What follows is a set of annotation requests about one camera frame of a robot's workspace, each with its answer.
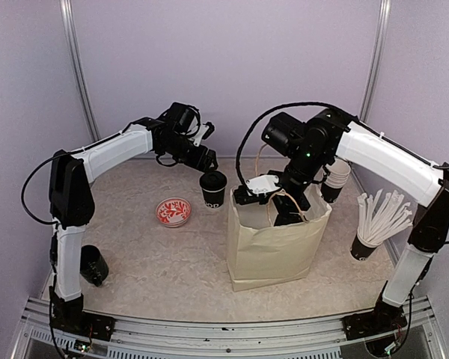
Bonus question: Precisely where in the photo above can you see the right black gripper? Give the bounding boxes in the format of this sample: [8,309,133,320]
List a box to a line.
[261,144,329,235]

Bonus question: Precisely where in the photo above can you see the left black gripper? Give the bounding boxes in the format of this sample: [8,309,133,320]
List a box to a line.
[162,134,219,172]

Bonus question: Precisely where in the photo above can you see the black lid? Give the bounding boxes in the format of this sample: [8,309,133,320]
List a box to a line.
[199,171,227,192]

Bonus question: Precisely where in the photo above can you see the beige paper bag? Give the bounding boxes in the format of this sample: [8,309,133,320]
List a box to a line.
[226,184,332,292]

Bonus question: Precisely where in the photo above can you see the stack of paper cups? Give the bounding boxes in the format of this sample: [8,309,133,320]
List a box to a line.
[320,159,351,203]

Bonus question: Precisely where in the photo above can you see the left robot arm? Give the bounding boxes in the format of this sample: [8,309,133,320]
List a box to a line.
[31,102,218,333]

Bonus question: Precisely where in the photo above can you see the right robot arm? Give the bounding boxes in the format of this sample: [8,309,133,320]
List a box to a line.
[233,102,449,332]

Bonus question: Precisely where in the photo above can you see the red white patterned bowl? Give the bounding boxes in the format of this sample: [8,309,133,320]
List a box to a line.
[155,197,192,228]

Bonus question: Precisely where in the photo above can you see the cup holding straws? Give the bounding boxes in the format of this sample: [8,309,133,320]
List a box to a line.
[349,233,379,261]

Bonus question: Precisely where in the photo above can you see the bundle of white straws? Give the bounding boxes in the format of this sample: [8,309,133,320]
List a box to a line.
[356,189,413,248]

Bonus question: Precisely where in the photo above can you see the dark green black can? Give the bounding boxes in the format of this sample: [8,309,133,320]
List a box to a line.
[80,245,109,286]

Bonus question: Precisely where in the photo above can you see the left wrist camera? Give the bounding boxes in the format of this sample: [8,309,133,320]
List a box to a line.
[190,122,215,147]

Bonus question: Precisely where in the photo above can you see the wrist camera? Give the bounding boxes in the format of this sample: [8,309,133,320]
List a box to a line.
[233,174,281,206]
[190,122,215,147]

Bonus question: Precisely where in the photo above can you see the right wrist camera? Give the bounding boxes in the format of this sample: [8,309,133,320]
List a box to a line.
[233,174,281,206]

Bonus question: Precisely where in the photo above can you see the aluminium front rail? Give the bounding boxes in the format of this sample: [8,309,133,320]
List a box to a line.
[20,297,441,359]

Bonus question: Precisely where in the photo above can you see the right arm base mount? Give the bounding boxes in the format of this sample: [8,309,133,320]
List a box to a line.
[342,293,408,340]

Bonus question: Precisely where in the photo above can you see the right corner metal post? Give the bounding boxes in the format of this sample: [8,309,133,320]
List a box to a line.
[359,0,391,123]

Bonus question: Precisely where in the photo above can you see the corner metal post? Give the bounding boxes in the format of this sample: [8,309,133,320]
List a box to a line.
[359,0,391,123]
[59,0,100,141]

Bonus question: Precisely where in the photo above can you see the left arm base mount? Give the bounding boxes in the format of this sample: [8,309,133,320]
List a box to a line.
[49,286,116,342]

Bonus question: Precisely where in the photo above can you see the left corner metal post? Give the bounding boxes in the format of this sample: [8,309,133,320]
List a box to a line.
[59,0,100,141]

